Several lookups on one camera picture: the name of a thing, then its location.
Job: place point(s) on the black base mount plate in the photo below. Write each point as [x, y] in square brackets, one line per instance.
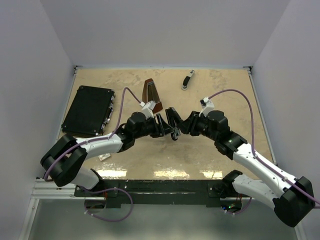
[210, 193]

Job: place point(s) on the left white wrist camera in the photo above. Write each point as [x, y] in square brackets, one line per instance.
[147, 108]

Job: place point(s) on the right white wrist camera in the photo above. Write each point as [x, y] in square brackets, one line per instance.
[207, 106]

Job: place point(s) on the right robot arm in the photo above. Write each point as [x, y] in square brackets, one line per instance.
[291, 198]

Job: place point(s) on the small white card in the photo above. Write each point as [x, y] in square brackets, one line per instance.
[104, 156]

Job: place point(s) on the brown wooden metronome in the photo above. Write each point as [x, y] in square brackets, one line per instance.
[150, 93]

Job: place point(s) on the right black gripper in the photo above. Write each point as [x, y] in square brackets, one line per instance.
[185, 126]

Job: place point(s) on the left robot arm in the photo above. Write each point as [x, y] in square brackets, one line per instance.
[63, 163]

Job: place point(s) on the black ribbed briefcase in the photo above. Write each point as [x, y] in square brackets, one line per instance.
[90, 112]

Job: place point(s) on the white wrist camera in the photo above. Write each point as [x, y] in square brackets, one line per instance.
[147, 108]
[207, 106]

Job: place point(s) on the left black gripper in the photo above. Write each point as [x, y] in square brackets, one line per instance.
[162, 128]

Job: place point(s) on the aluminium frame rail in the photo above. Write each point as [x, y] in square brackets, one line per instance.
[56, 214]

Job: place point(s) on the grey black stapler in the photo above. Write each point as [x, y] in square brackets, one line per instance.
[186, 80]

